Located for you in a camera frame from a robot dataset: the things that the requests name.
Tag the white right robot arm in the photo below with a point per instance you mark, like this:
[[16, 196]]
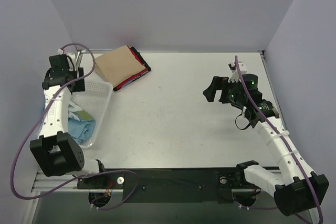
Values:
[[298, 188]]

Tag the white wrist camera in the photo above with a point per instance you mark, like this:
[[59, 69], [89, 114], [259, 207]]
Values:
[[235, 77], [78, 59]]

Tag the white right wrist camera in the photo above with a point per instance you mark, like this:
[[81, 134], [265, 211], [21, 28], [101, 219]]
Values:
[[235, 77]]

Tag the aluminium front rail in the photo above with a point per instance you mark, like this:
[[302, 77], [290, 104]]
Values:
[[43, 183]]

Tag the light blue t shirt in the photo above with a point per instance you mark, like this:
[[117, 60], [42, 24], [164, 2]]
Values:
[[74, 120]]

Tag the black folded t shirt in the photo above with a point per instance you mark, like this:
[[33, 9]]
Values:
[[132, 70]]

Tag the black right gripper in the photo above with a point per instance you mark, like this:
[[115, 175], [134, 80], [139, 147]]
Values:
[[225, 90]]

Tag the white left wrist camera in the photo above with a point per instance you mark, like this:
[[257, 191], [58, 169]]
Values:
[[78, 59]]

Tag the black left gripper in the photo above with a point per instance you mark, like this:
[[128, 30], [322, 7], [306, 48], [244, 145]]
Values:
[[77, 79]]

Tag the red folded t shirt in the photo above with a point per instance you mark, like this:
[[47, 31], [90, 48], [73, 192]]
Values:
[[139, 74]]

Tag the white perforated plastic basket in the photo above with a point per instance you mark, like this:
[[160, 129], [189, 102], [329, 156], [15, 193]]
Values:
[[94, 100]]

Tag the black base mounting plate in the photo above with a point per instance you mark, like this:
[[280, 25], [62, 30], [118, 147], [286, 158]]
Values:
[[171, 185]]

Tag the beige folded t shirt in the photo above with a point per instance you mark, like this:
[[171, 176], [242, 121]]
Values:
[[107, 65]]

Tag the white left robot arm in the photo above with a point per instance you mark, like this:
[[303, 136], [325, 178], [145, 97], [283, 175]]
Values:
[[55, 151]]

